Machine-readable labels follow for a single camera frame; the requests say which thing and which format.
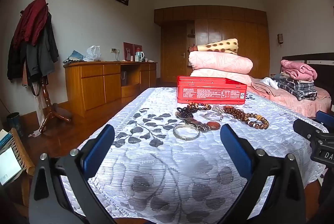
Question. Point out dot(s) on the white paper sheet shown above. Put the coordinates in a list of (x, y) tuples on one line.
[(9, 168)]

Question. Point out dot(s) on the grey gift bag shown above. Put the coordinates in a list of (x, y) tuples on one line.
[(123, 78)]

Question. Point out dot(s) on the taupe cloth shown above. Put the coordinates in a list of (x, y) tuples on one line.
[(257, 88)]

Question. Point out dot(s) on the bed with pink sheet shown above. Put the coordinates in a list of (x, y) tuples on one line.
[(287, 104)]

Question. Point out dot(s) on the red tin box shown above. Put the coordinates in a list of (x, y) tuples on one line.
[(208, 88)]

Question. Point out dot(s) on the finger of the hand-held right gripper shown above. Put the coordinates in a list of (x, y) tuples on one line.
[(325, 119), (302, 126)]

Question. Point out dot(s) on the pink folded quilt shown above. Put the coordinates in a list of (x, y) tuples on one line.
[(221, 77), (219, 62)]

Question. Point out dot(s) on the yellow spotted blanket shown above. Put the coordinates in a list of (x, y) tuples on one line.
[(221, 46)]

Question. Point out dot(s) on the wooden wardrobe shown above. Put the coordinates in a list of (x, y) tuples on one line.
[(221, 23)]

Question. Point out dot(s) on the white electric kettle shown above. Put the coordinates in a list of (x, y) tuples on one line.
[(139, 56)]

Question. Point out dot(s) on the wide silver bangle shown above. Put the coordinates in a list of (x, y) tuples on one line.
[(177, 134)]

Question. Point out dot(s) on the plaid folded garment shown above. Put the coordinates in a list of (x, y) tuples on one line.
[(300, 89)]

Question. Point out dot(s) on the wooden chair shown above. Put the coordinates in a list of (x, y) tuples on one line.
[(22, 158)]

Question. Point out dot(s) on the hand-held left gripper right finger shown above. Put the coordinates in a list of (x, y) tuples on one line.
[(236, 148)]

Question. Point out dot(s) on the dark coats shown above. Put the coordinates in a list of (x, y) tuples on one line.
[(39, 59)]

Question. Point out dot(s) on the metal wristwatch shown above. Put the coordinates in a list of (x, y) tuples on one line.
[(194, 122)]

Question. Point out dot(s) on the wall power outlet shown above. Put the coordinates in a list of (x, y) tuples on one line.
[(114, 50)]

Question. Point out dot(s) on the white plastic bag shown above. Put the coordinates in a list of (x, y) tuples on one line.
[(92, 54)]

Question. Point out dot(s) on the red picture frame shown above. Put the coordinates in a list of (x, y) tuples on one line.
[(127, 50), (137, 48)]

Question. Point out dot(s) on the pink folded garment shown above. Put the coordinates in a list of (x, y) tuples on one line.
[(300, 69)]

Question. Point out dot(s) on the wooden coat rack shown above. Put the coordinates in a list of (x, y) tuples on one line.
[(48, 104)]

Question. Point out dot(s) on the grey slippers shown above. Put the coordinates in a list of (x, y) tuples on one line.
[(60, 110)]

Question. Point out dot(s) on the blue cloth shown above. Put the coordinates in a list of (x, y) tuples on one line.
[(74, 55)]

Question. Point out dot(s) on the dark waste bin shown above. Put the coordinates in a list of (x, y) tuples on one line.
[(14, 123)]

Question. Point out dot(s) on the white cloth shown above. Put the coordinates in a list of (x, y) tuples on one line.
[(268, 82)]

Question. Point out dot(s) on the wall lamp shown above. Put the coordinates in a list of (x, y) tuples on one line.
[(280, 38)]

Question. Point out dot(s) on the wooden door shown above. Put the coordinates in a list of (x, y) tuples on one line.
[(173, 54)]

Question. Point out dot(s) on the red garment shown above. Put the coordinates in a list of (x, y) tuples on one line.
[(31, 20)]

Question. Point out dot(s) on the dark wooden headboard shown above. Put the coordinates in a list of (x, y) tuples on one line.
[(321, 59)]

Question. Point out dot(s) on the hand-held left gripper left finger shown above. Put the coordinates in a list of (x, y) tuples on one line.
[(97, 147)]

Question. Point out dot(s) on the wooden sideboard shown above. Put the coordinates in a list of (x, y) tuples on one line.
[(91, 85)]

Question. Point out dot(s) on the white quilted floral table cover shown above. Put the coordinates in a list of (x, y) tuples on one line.
[(156, 174)]

